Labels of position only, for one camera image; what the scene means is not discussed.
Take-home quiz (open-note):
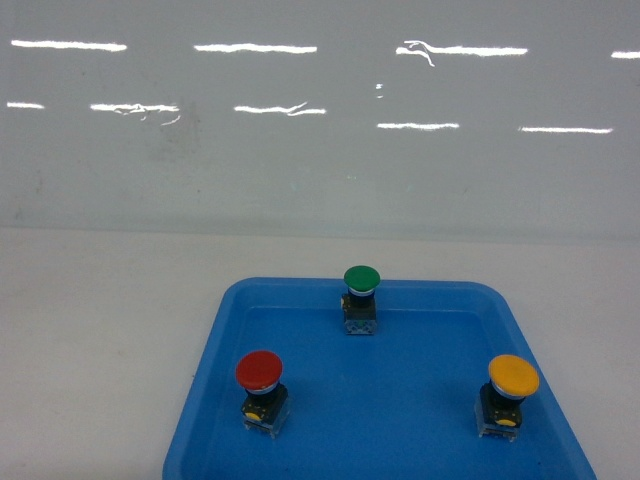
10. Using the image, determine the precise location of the red mushroom push button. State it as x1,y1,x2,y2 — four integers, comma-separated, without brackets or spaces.
235,350,290,439

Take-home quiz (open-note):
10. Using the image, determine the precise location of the yellow mushroom push button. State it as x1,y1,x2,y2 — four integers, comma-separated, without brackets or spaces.
474,354,540,442

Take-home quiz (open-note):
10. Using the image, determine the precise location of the green mushroom push button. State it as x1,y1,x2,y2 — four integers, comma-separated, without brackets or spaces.
341,265,381,335

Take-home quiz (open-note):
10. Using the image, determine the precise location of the blue plastic tray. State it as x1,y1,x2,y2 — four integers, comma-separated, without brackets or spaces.
162,278,594,479

